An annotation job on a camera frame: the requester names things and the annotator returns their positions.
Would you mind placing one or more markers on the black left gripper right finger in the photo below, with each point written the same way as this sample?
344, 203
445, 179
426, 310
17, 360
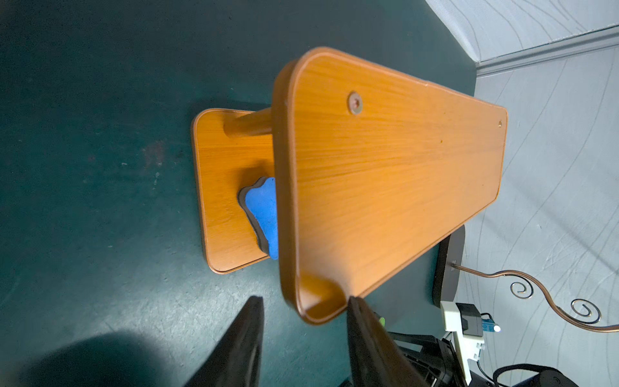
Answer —
374, 357

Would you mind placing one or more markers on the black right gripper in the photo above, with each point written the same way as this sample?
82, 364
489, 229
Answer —
404, 360

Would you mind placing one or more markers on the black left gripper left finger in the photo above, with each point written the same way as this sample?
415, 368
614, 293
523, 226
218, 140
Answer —
236, 359

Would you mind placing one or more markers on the blue eraser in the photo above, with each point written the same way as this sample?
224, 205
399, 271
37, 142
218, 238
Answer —
259, 203

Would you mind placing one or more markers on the bronze metal hook stand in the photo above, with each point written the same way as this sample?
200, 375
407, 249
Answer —
584, 314

